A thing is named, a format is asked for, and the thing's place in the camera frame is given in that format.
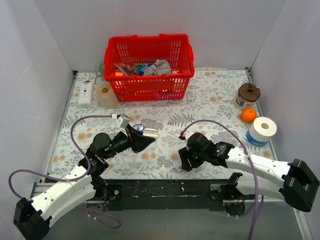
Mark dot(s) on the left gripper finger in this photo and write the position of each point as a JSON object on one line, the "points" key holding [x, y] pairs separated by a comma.
{"points": [[131, 132], [140, 143]]}

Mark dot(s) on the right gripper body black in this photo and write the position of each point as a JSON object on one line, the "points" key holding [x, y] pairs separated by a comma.
{"points": [[189, 157]]}

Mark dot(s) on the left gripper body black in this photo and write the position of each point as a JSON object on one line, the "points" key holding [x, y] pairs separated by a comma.
{"points": [[132, 139]]}

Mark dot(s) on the purple earbud charging case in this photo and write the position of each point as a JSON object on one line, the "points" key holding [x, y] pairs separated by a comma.
{"points": [[138, 127]]}

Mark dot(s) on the white earbud charging case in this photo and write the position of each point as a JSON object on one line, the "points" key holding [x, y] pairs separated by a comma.
{"points": [[149, 132]]}

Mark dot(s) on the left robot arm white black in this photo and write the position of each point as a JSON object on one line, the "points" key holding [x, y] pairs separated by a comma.
{"points": [[34, 217]]}

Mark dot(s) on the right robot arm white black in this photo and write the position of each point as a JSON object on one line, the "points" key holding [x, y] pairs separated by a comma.
{"points": [[293, 182]]}

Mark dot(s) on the beige tape roll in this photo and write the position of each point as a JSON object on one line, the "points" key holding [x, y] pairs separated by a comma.
{"points": [[106, 96]]}

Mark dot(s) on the floral table cloth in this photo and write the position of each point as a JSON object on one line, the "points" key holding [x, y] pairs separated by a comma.
{"points": [[207, 108]]}

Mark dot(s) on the orange fruit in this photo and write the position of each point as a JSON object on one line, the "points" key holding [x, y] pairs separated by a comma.
{"points": [[248, 115]]}

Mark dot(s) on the white toilet paper roll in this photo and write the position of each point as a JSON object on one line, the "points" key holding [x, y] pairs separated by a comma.
{"points": [[261, 131]]}

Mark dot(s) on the red plastic shopping basket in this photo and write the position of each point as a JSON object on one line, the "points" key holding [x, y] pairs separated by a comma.
{"points": [[130, 50]]}

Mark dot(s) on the crumpled grey bag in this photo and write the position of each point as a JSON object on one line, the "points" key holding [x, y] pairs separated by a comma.
{"points": [[159, 67]]}

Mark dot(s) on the brown lidded jar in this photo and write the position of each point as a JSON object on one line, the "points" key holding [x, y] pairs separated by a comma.
{"points": [[247, 95]]}

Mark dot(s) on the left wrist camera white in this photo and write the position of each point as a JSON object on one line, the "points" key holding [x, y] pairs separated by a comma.
{"points": [[121, 121]]}

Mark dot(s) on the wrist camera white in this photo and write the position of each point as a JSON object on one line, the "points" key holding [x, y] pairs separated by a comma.
{"points": [[182, 135], [121, 121]]}

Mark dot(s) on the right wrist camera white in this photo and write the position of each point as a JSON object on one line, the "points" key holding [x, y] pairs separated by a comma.
{"points": [[182, 135]]}

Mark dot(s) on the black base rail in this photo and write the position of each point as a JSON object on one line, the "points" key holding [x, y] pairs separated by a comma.
{"points": [[172, 194]]}

